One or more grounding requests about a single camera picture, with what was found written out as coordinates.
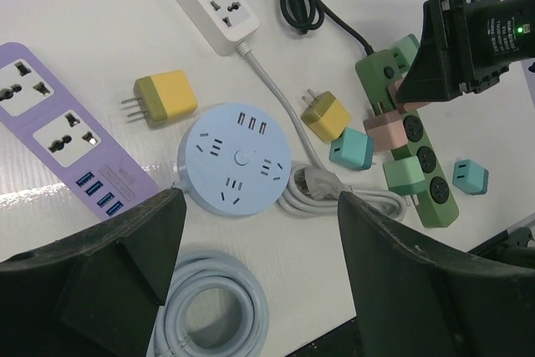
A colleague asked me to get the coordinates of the yellow charger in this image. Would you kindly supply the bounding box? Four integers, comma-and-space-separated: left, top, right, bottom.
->
120, 70, 198, 128
301, 89, 351, 143

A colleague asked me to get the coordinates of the teal charger right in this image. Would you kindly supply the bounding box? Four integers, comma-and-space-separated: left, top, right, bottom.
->
452, 159, 489, 196

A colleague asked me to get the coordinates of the yellow charger centre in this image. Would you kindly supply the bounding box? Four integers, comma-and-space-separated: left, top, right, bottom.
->
301, 89, 351, 143

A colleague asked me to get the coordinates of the yellow charger left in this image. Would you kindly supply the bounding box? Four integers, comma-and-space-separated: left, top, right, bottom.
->
120, 70, 198, 128

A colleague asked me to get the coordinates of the pink charger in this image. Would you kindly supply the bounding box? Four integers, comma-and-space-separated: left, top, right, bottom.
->
388, 78, 430, 114
364, 110, 408, 154

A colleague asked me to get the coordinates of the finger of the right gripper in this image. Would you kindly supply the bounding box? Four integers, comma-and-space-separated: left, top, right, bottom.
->
395, 0, 451, 103

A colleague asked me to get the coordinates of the purple power strip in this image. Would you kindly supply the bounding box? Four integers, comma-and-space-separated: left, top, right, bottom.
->
1, 42, 158, 220

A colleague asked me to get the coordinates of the teal charger centre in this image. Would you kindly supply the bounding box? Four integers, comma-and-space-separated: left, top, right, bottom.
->
329, 127, 375, 171

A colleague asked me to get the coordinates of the green charger top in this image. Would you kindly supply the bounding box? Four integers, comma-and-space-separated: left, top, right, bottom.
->
390, 33, 420, 74

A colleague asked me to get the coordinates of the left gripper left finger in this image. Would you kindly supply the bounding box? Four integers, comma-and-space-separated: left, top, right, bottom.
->
1, 189, 186, 356

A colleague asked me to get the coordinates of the black power cable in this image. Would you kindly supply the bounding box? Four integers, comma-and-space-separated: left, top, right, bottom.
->
265, 0, 377, 56

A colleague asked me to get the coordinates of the green charger bottom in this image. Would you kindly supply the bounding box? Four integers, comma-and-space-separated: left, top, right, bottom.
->
383, 156, 425, 207

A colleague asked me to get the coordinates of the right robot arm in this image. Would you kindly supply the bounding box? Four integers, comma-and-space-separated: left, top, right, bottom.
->
395, 0, 534, 104

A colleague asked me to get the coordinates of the blue coiled cable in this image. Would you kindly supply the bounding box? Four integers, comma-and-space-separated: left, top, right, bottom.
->
145, 183, 269, 357

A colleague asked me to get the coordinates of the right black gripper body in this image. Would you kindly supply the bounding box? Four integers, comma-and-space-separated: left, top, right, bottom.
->
441, 0, 534, 94

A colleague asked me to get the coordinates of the green charger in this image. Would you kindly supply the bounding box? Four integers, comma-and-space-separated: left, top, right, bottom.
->
383, 156, 425, 207
390, 33, 420, 74

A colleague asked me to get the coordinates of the teal charger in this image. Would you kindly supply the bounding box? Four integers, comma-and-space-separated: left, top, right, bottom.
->
452, 159, 489, 196
329, 127, 375, 171

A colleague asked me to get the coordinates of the green power strip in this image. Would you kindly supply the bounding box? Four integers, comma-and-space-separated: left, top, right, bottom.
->
355, 49, 459, 228

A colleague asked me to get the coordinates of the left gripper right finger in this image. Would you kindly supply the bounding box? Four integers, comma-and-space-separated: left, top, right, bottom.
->
338, 191, 534, 356

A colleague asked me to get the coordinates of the round blue power strip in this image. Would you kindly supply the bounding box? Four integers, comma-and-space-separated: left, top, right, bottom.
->
177, 103, 292, 217

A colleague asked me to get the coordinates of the grey cable of white strip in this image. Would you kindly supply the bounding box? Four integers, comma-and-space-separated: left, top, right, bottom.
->
236, 38, 409, 224

